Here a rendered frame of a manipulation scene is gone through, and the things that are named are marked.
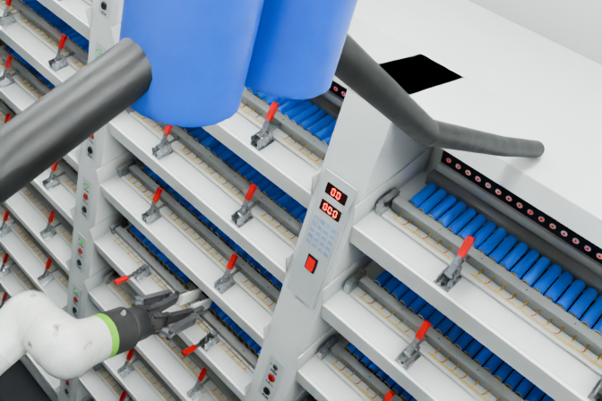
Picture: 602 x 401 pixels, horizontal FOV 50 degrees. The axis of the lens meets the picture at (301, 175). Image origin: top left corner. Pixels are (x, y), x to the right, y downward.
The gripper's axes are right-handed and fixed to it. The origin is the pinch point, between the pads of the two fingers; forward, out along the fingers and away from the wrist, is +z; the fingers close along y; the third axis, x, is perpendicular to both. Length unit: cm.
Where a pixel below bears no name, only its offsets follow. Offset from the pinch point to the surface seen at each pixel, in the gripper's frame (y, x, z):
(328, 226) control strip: 29, 43, -13
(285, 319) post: 26.1, 18.2, -7.1
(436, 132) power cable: 53, 78, -53
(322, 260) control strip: 29.7, 36.2, -11.2
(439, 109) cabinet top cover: 38, 71, -14
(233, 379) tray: 17.8, -8.7, -0.6
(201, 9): 53, 86, -87
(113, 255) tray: -29.9, -8.1, 1.0
